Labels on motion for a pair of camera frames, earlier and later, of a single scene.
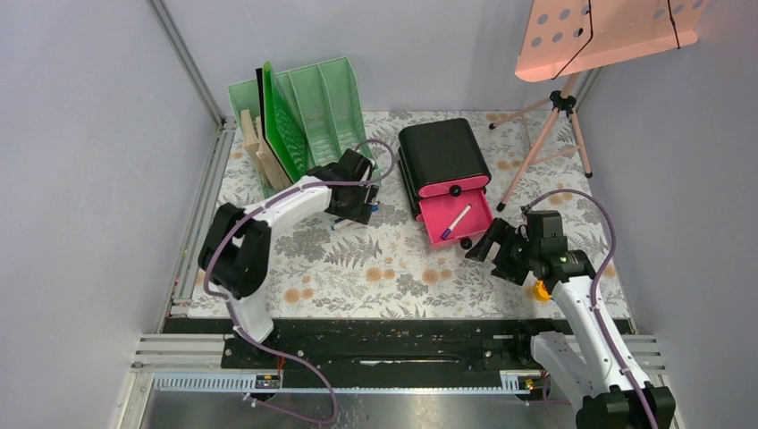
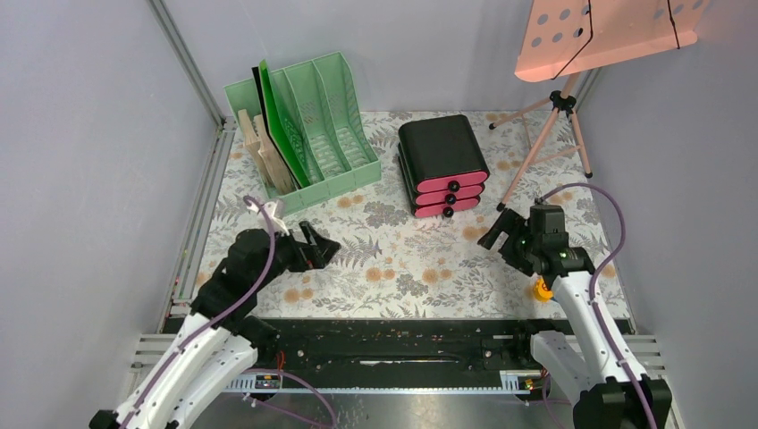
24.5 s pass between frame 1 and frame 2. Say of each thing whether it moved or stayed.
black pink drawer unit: moved
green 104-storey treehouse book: stayed
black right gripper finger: moved
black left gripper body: moved
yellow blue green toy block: stayed
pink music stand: stayed
